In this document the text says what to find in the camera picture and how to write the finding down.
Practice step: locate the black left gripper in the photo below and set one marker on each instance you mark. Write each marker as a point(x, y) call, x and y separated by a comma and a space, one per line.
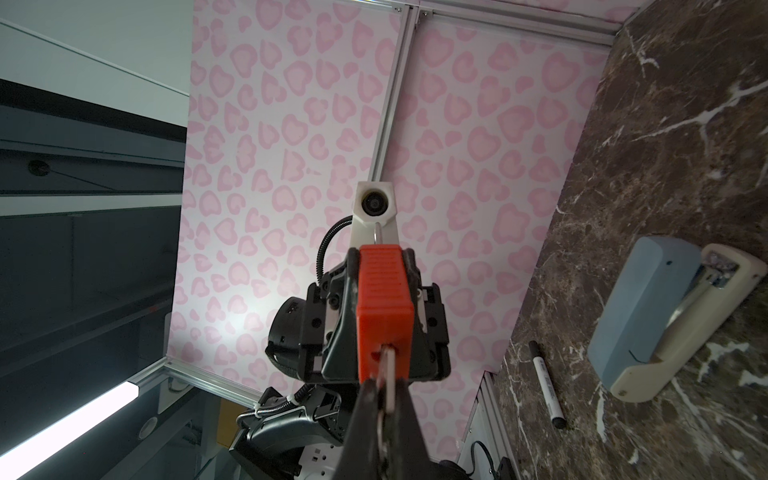
point(327, 334)

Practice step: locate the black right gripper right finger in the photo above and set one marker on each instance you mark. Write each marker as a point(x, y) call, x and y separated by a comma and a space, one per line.
point(410, 459)

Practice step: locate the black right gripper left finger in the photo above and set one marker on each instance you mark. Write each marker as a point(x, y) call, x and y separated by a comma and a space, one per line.
point(360, 458)

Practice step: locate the silver key of padlock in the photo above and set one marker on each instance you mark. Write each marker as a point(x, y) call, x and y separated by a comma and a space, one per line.
point(385, 382)

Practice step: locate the red padlock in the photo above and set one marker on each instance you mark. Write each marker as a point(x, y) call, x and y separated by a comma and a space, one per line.
point(385, 311)

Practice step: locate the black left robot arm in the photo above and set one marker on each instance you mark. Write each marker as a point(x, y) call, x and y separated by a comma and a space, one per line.
point(274, 434)

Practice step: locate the black white marker pen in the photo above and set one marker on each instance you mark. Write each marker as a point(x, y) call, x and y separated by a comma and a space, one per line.
point(552, 403)

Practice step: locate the blue grey stapler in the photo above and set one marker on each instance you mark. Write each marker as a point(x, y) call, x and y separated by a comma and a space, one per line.
point(668, 300)

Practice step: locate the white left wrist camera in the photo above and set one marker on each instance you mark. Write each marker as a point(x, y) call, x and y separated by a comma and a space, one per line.
point(374, 215)

